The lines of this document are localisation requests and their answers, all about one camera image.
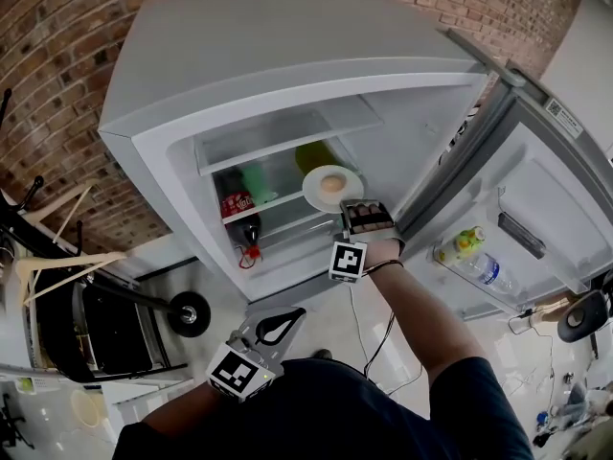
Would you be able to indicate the black round chair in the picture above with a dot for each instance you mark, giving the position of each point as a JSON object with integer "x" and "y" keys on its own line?
{"x": 582, "y": 316}

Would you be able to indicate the black bar in door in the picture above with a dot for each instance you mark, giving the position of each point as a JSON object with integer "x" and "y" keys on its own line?
{"x": 519, "y": 235}

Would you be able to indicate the small blue object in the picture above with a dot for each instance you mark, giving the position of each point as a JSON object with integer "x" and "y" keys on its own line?
{"x": 542, "y": 418}

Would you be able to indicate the brown egg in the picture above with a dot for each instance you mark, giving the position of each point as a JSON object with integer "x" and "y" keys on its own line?
{"x": 332, "y": 184}

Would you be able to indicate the grey cloth bundle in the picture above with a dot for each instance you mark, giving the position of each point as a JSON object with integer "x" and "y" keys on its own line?
{"x": 582, "y": 400}

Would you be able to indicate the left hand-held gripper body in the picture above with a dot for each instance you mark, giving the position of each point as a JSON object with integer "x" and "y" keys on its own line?
{"x": 237, "y": 372}

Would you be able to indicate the small green round object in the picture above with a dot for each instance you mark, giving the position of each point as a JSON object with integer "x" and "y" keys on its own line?
{"x": 22, "y": 383}

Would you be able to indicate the black coat rack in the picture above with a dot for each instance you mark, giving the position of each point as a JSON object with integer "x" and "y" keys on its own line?
{"x": 189, "y": 312}

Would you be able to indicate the white plate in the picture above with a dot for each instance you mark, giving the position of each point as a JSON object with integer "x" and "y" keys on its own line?
{"x": 313, "y": 195}

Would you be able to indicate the person's left forearm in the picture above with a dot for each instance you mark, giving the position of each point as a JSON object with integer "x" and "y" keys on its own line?
{"x": 187, "y": 410}

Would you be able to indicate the yellow green drink bottle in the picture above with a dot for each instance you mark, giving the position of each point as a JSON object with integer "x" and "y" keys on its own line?
{"x": 462, "y": 245}

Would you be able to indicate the person's dark shoe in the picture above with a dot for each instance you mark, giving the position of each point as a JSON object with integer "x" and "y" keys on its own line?
{"x": 322, "y": 354}

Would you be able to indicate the large green soda bottle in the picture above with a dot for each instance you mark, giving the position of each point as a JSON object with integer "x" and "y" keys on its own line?
{"x": 311, "y": 156}

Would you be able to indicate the black swivel chair base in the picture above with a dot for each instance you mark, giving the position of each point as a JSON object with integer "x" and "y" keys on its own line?
{"x": 12, "y": 420}

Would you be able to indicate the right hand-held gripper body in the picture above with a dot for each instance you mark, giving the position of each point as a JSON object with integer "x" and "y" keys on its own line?
{"x": 347, "y": 264}

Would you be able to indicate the person's right hand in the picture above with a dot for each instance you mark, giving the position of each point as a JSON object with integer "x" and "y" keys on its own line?
{"x": 360, "y": 210}

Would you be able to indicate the white shelf unit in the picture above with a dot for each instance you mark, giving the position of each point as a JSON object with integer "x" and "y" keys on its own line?
{"x": 9, "y": 314}

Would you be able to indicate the person's dark blue shirt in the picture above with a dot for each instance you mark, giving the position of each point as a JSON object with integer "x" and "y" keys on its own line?
{"x": 316, "y": 415}

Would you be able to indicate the wooden clothes hanger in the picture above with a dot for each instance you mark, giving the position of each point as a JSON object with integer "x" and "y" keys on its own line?
{"x": 67, "y": 262}
{"x": 48, "y": 206}

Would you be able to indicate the small light green bottle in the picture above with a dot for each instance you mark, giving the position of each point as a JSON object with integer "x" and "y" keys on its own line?
{"x": 256, "y": 182}

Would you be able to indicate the dark cola bottle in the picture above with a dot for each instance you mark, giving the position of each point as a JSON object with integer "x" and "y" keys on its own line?
{"x": 237, "y": 204}

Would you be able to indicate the silver refrigerator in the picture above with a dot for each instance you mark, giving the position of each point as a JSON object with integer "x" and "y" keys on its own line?
{"x": 268, "y": 31}

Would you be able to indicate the beige bowl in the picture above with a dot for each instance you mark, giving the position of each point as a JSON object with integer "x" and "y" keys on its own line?
{"x": 88, "y": 407}

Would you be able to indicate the clear bottle blue label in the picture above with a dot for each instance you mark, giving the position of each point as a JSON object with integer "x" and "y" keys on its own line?
{"x": 488, "y": 271}

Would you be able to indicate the person's right forearm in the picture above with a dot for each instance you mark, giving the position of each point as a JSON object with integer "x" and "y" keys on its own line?
{"x": 412, "y": 314}

